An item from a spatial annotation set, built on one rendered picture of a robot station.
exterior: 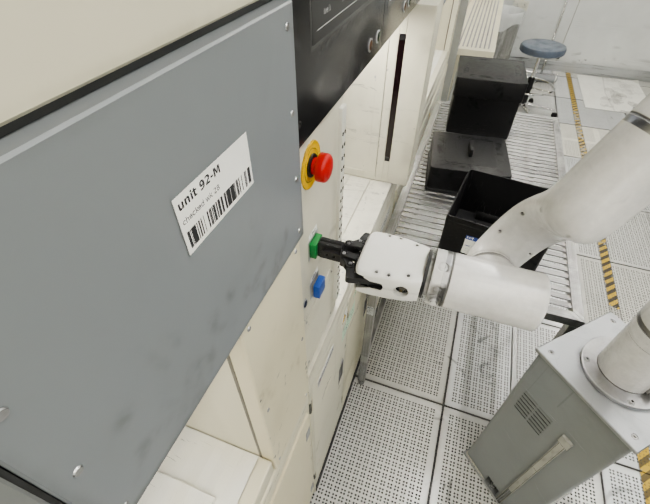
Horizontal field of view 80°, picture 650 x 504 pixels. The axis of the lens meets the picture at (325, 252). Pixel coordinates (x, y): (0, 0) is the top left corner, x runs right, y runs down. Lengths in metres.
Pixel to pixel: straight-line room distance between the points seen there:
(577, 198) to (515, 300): 0.15
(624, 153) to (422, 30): 0.74
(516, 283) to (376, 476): 1.25
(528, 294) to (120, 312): 0.48
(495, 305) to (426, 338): 1.45
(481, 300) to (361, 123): 0.85
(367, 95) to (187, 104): 1.01
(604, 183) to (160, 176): 0.46
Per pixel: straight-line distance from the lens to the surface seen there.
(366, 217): 1.22
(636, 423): 1.17
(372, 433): 1.76
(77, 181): 0.22
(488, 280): 0.58
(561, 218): 0.55
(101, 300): 0.25
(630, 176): 0.54
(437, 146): 1.65
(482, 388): 1.95
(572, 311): 1.30
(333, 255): 0.61
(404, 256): 0.59
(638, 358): 1.11
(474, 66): 2.03
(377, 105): 1.26
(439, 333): 2.05
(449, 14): 2.65
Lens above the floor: 1.64
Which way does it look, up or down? 44 degrees down
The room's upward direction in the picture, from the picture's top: straight up
